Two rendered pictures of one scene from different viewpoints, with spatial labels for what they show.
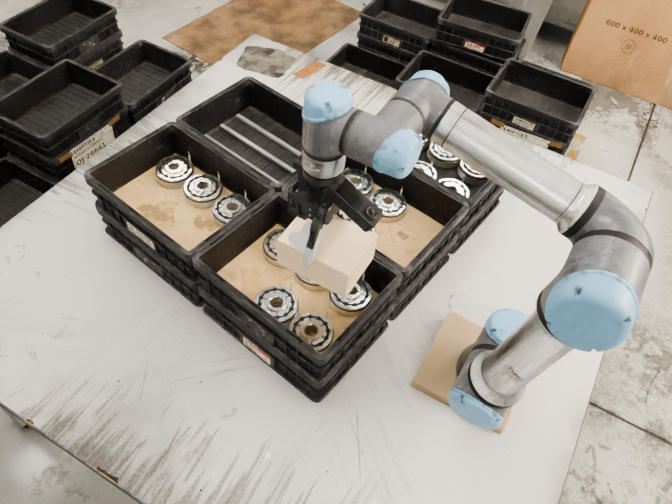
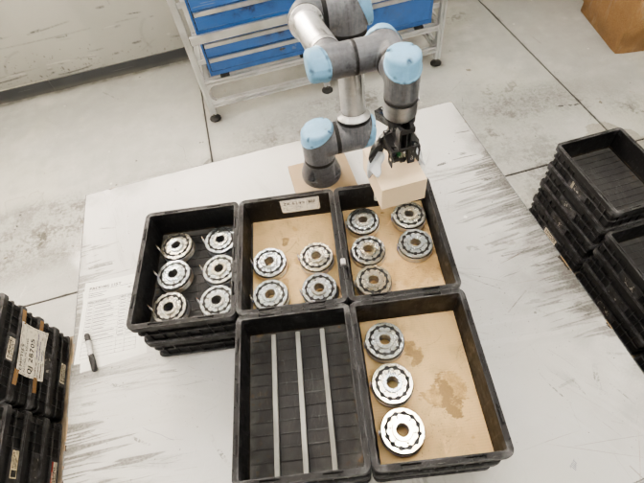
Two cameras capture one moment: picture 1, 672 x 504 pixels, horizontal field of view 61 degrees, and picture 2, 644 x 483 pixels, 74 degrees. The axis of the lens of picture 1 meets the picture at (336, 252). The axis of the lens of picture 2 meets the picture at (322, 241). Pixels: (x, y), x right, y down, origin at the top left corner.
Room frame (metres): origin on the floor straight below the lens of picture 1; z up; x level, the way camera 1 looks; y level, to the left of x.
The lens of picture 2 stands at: (1.32, 0.58, 1.95)
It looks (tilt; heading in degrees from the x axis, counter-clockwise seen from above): 55 degrees down; 239
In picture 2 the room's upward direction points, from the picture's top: 10 degrees counter-clockwise
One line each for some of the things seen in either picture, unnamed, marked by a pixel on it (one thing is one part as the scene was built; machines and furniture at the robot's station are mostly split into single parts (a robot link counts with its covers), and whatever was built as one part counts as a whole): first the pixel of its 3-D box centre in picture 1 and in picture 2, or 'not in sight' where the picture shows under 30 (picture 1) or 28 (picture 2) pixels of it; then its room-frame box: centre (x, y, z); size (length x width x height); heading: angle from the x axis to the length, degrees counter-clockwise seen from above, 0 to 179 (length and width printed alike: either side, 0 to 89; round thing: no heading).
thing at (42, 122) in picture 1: (72, 141); not in sight; (1.70, 1.11, 0.37); 0.40 x 0.30 x 0.45; 155
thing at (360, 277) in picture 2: (283, 244); (373, 280); (0.90, 0.13, 0.86); 0.10 x 0.10 x 0.01
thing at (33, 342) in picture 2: (520, 146); (32, 351); (1.95, -0.73, 0.41); 0.31 x 0.02 x 0.16; 65
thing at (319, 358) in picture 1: (297, 269); (391, 235); (0.79, 0.08, 0.92); 0.40 x 0.30 x 0.02; 56
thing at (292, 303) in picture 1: (276, 303); (415, 242); (0.72, 0.12, 0.86); 0.10 x 0.10 x 0.01
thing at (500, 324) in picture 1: (506, 342); (319, 140); (0.67, -0.40, 0.89); 0.13 x 0.12 x 0.14; 154
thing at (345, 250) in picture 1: (326, 249); (393, 172); (0.72, 0.02, 1.08); 0.16 x 0.12 x 0.07; 65
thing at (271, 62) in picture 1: (265, 59); not in sight; (1.92, 0.35, 0.71); 0.22 x 0.19 x 0.01; 65
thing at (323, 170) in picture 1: (322, 158); (402, 105); (0.73, 0.04, 1.32); 0.08 x 0.08 x 0.05
